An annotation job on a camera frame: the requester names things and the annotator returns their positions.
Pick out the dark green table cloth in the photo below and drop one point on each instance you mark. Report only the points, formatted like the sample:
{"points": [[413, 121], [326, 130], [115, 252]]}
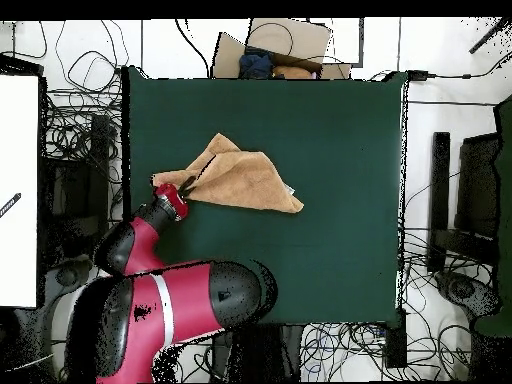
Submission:
{"points": [[320, 160]]}

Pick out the brown cardboard box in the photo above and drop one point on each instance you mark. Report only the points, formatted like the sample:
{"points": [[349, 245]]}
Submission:
{"points": [[288, 38]]}

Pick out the black power adapter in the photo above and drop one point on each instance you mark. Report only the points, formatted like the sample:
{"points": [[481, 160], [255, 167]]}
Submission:
{"points": [[418, 74]]}

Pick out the dark blue cloth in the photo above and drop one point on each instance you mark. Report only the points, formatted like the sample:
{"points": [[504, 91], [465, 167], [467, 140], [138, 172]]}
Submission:
{"points": [[256, 66]]}

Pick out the black label strip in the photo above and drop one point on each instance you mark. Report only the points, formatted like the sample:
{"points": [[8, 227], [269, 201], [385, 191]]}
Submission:
{"points": [[10, 205]]}

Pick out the black frame stand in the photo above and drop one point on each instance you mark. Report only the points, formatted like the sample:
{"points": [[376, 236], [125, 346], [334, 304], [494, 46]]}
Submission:
{"points": [[440, 180]]}

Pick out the black rod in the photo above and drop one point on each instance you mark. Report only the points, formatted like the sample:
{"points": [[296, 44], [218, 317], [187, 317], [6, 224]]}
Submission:
{"points": [[488, 38]]}

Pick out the black box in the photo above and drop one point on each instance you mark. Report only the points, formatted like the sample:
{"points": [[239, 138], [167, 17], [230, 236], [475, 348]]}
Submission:
{"points": [[396, 344]]}

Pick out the black pedestal foot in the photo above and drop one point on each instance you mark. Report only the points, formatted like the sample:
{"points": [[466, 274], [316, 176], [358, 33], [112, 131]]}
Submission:
{"points": [[464, 292], [67, 276]]}

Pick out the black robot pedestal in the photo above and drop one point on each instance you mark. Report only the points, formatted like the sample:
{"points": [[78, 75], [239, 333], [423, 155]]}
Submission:
{"points": [[256, 352]]}

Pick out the green cloth cover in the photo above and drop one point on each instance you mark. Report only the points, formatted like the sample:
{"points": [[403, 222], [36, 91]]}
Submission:
{"points": [[504, 200]]}

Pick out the orange cloth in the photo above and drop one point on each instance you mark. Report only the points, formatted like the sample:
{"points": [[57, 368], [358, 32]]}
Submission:
{"points": [[292, 72]]}

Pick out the black equipment block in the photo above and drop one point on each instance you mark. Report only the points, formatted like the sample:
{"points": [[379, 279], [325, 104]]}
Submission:
{"points": [[80, 192]]}

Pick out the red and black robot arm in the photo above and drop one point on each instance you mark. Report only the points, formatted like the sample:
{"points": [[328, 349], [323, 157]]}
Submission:
{"points": [[188, 296]]}

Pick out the tan terry towel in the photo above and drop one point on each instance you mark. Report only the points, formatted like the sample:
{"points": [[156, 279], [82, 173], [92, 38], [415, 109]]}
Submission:
{"points": [[240, 180]]}

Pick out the white board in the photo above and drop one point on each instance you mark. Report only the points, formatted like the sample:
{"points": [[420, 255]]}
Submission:
{"points": [[18, 160]]}

